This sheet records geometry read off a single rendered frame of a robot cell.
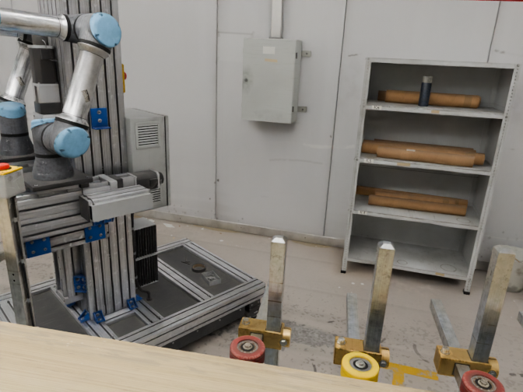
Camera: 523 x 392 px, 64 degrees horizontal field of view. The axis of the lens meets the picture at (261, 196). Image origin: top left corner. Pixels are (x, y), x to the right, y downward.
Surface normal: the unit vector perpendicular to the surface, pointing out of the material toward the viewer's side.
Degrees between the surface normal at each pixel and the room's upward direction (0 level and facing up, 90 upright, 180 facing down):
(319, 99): 90
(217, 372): 0
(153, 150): 90
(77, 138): 97
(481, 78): 90
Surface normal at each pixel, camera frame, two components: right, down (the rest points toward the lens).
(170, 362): 0.04, -0.95
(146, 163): 0.69, 0.25
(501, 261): -0.18, 0.31
